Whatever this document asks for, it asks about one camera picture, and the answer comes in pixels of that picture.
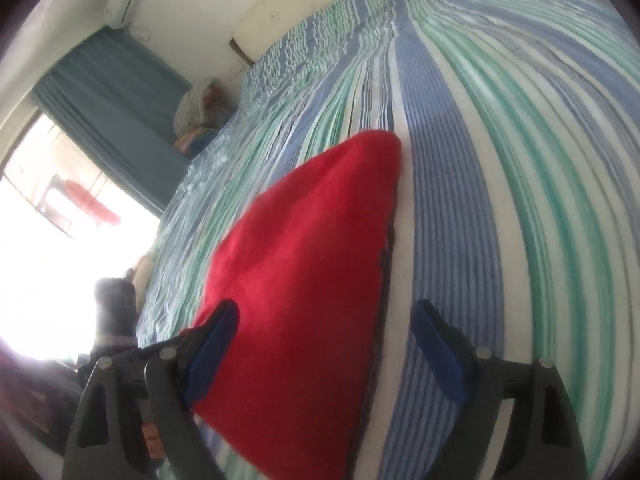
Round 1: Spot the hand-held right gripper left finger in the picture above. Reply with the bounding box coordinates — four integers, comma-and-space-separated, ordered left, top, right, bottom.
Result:
60, 299, 241, 480

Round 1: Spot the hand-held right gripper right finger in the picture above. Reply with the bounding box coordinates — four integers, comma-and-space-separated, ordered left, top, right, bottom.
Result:
410, 299, 589, 480

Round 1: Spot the red sweater with white print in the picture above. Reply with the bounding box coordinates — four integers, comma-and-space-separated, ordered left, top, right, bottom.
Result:
192, 130, 404, 480

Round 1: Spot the pile of clothes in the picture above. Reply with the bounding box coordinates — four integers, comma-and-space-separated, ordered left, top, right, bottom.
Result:
172, 77, 234, 159

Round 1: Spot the striped blue green bedspread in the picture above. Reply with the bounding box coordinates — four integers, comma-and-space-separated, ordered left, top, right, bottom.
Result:
135, 0, 640, 480

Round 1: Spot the blue curtain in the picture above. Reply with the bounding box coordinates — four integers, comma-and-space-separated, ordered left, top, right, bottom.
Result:
32, 26, 194, 214

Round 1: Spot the beige padded headboard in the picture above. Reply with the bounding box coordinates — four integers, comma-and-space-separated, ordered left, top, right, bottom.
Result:
230, 0, 451, 62

